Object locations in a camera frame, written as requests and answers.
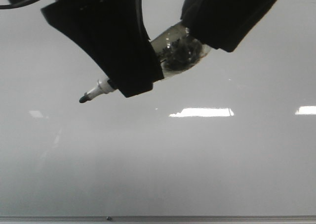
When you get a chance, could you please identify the taped whiteboard marker pen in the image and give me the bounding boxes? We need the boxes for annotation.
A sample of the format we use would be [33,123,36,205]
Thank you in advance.
[79,20,213,104]

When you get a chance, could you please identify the black cable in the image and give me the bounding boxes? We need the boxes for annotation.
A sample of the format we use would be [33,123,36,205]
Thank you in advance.
[0,0,54,10]

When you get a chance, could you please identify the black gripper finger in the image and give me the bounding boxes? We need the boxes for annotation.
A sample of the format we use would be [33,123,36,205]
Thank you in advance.
[181,0,277,52]
[41,0,163,97]

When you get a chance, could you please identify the grey aluminium whiteboard frame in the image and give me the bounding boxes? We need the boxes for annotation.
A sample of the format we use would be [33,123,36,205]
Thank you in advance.
[0,215,316,223]

